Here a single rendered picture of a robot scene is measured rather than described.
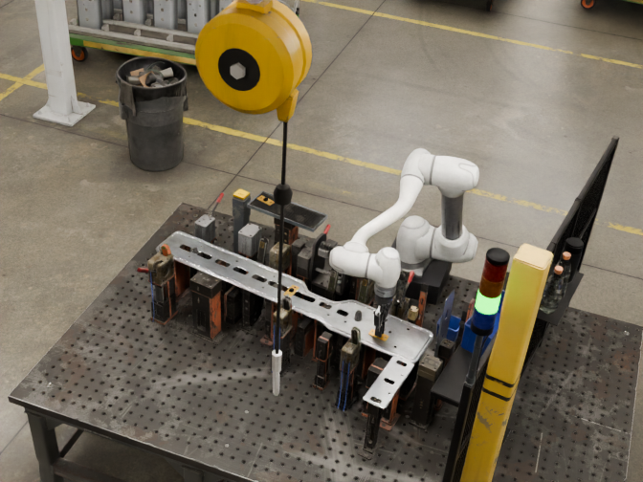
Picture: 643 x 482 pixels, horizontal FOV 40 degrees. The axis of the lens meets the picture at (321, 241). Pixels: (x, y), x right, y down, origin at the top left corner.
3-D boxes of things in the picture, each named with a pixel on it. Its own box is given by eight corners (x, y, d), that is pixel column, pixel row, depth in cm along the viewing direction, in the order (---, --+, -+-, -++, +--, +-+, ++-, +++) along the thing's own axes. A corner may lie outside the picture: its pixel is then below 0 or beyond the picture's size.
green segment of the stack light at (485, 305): (472, 309, 266) (475, 294, 262) (479, 296, 271) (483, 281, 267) (493, 317, 264) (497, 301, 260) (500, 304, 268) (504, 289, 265)
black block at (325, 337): (307, 388, 396) (311, 340, 378) (320, 374, 403) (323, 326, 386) (323, 396, 393) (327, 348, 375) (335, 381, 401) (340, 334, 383)
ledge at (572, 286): (516, 321, 337) (525, 286, 327) (545, 271, 363) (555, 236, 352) (554, 336, 332) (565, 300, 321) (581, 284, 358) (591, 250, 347)
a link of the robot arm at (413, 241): (399, 242, 458) (401, 208, 444) (434, 248, 454) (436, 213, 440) (392, 261, 446) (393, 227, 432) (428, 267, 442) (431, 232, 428)
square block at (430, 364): (408, 423, 383) (418, 363, 361) (415, 411, 388) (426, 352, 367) (425, 430, 380) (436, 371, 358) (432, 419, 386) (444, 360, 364)
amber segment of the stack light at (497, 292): (475, 294, 262) (478, 277, 259) (483, 281, 267) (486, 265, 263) (497, 301, 260) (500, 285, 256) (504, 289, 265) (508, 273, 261)
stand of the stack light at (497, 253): (453, 393, 288) (482, 255, 254) (461, 381, 293) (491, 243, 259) (473, 403, 286) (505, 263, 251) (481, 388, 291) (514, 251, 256)
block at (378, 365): (357, 415, 385) (363, 369, 368) (368, 399, 393) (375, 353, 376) (377, 424, 382) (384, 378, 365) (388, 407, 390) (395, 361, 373)
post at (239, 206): (231, 268, 460) (231, 197, 434) (239, 260, 466) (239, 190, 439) (243, 273, 457) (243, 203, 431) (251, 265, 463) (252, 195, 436)
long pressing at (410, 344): (148, 253, 420) (148, 251, 419) (178, 230, 436) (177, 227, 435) (414, 366, 370) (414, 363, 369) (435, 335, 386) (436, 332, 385)
